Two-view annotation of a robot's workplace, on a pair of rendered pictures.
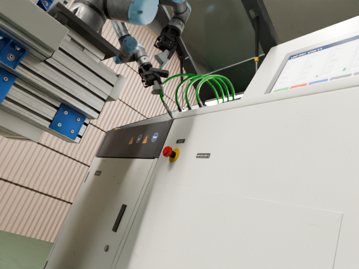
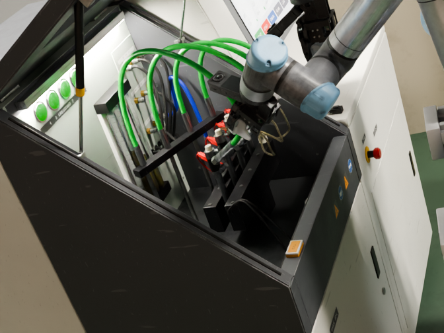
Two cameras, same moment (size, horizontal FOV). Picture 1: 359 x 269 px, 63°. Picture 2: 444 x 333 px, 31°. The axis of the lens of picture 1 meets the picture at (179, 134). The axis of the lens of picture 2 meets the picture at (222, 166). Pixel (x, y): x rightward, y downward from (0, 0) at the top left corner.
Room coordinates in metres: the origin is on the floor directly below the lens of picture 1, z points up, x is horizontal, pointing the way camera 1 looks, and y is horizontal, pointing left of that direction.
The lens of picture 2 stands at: (2.41, 1.58, 1.97)
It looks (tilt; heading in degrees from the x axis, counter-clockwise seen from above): 26 degrees down; 239
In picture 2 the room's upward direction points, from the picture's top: 20 degrees counter-clockwise
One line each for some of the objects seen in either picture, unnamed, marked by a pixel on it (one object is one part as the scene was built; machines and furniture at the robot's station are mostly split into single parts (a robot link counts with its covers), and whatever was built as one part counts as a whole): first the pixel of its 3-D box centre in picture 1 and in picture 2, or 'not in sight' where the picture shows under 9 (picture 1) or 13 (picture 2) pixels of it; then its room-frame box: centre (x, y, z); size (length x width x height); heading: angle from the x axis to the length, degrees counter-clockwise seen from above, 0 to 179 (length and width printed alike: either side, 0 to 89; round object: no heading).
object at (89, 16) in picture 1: (83, 24); not in sight; (0.86, 0.43, 1.09); 0.15 x 0.15 x 0.10
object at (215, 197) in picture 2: not in sight; (246, 193); (1.36, -0.07, 0.91); 0.34 x 0.10 x 0.15; 31
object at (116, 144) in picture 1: (130, 143); (323, 222); (1.34, 0.20, 0.87); 0.62 x 0.04 x 0.16; 31
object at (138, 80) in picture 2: not in sight; (144, 92); (1.39, -0.35, 1.20); 0.13 x 0.03 x 0.31; 31
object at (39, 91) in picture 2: (234, 96); (75, 55); (1.59, -0.23, 1.43); 0.54 x 0.03 x 0.02; 31
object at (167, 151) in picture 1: (170, 152); (373, 153); (0.93, 0.01, 0.80); 0.05 x 0.04 x 0.05; 31
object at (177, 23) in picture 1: (176, 27); not in sight; (1.20, 0.20, 1.45); 0.08 x 0.08 x 0.05
